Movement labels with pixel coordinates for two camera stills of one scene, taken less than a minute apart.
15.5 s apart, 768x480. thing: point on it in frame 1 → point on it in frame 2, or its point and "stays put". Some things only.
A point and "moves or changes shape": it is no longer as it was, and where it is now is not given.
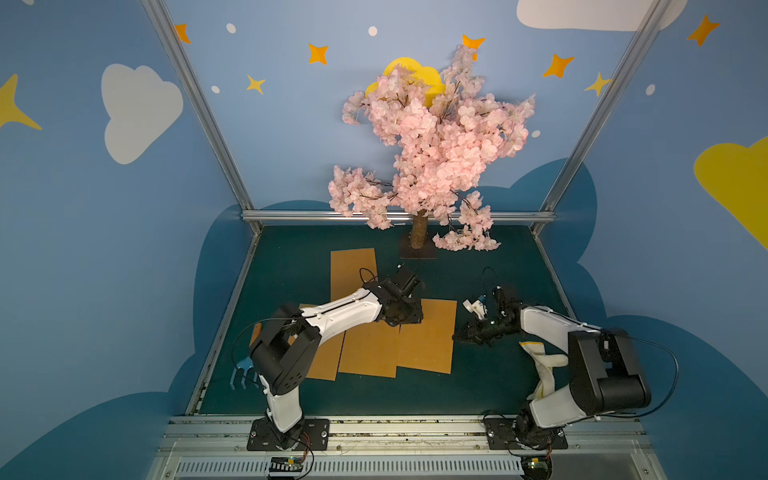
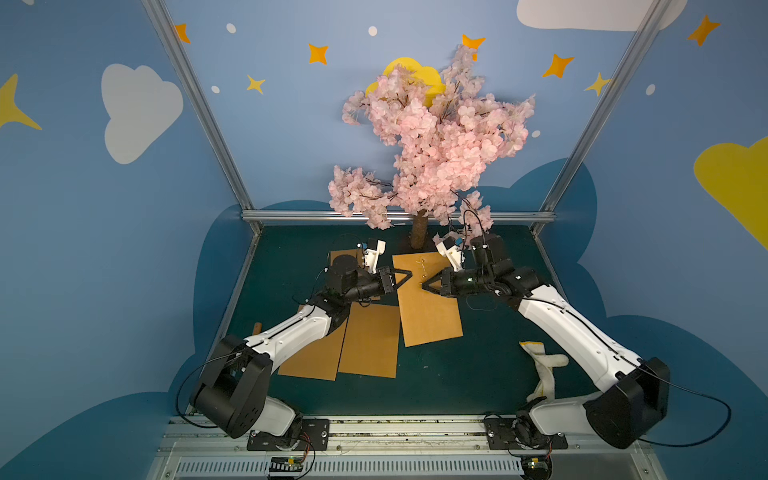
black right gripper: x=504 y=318 → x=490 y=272
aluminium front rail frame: x=405 y=448 stays put
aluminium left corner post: x=165 y=22 stays put
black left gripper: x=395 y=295 → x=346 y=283
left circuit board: x=282 y=466 stays put
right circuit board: x=536 y=467 stays put
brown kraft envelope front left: x=326 y=363 stays put
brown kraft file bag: x=379 y=348 moves or changes shape
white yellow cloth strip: x=545 y=364 stays put
